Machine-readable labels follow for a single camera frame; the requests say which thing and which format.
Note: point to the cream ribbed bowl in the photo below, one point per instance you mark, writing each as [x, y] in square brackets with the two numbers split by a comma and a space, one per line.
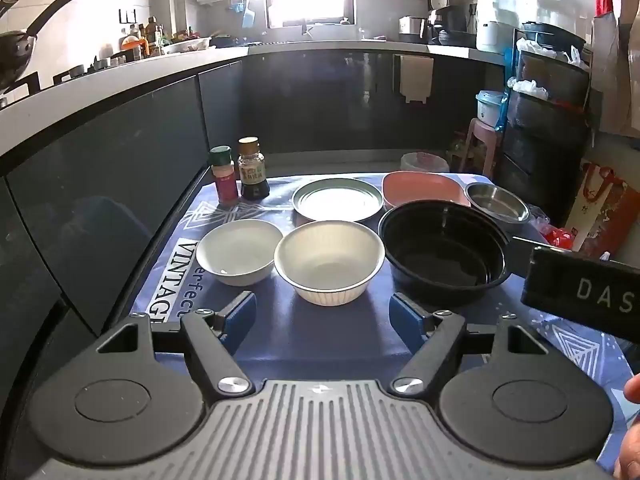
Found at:
[327, 260]

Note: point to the group of condiment bottles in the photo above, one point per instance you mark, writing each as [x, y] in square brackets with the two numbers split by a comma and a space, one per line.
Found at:
[142, 40]

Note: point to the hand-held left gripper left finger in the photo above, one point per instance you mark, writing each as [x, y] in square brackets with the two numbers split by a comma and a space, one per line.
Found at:
[239, 312]

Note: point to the red spice bottle green cap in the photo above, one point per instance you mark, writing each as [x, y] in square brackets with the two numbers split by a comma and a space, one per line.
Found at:
[225, 180]

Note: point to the black storage rack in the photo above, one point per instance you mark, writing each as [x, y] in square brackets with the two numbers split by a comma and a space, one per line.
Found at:
[545, 150]

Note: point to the white plastic bag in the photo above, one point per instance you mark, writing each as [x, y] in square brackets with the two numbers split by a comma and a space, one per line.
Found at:
[545, 50]
[527, 87]

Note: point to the pink plastic stool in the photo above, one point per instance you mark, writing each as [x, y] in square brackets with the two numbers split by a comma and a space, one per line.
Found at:
[480, 140]

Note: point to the black frying pan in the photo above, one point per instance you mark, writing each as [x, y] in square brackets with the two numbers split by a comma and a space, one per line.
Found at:
[20, 50]

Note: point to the dark sauce bottle brown cap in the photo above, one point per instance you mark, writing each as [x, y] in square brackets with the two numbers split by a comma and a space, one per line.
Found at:
[252, 172]

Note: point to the black round bowl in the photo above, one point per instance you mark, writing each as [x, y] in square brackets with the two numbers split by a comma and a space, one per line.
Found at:
[440, 255]

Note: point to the small white bowl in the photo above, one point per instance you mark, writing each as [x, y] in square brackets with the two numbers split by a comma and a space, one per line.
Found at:
[235, 250]

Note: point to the person's right hand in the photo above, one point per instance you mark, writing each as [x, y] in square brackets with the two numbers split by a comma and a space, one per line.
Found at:
[629, 455]

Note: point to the white hanging bin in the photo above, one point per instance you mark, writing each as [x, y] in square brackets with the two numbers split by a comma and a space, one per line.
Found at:
[416, 77]

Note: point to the pink dish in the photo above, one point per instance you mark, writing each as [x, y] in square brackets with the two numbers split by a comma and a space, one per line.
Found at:
[420, 187]

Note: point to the black countertop appliance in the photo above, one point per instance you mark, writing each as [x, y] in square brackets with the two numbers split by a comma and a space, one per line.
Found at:
[450, 22]

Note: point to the steel pot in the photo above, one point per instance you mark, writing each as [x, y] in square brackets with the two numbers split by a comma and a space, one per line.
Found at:
[412, 26]

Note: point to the red gift bag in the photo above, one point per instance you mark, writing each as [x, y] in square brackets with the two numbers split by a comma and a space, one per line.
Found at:
[600, 205]

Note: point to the black pan on rack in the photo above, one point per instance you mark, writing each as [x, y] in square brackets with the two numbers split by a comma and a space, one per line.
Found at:
[555, 30]

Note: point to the green rimmed plate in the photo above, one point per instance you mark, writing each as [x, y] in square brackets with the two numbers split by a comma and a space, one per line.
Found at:
[335, 200]

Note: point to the white tall appliance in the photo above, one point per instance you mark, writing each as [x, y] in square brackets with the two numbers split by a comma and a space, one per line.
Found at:
[497, 15]

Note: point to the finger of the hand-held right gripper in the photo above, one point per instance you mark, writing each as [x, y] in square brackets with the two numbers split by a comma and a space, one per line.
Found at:
[535, 243]

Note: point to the stainless steel bowl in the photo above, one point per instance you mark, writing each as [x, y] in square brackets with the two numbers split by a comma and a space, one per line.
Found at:
[495, 205]

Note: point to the white basin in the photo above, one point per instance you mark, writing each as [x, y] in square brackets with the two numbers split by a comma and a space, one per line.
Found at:
[187, 46]

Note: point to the wall socket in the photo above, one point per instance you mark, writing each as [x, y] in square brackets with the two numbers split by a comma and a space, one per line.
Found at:
[127, 16]

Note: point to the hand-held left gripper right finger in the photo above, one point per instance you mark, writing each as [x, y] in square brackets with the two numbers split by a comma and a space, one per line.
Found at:
[406, 315]

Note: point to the red plastic bag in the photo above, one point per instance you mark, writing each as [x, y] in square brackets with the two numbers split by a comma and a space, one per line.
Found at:
[559, 237]

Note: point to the blue printed tablecloth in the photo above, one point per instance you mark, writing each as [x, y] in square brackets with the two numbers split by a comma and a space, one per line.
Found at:
[325, 332]

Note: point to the bagged trash bin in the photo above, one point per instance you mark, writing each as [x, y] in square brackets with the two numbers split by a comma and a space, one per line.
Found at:
[425, 162]

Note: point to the white pot with blue lid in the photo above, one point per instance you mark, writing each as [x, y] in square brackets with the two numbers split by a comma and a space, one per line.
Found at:
[489, 110]

